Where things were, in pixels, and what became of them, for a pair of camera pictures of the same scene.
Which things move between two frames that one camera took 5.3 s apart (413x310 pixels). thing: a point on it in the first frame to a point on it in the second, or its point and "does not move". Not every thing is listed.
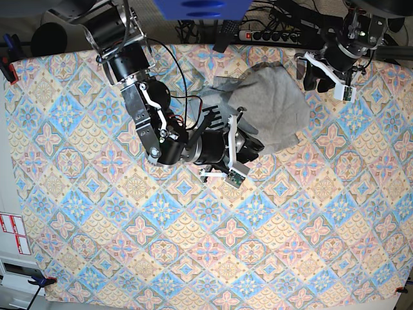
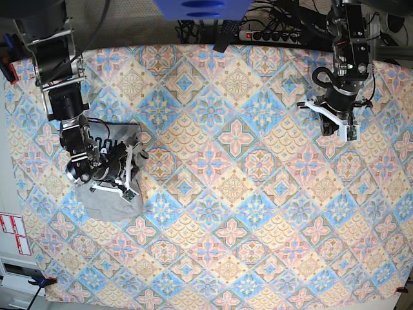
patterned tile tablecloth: (328, 219) does not move
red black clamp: (10, 53) does not move
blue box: (203, 10) does not move
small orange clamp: (401, 289) does not move
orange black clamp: (41, 281) does not move
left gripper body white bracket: (237, 174) to (128, 193)
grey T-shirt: (271, 104) to (105, 207)
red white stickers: (14, 225) does not move
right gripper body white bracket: (342, 92) to (347, 132)
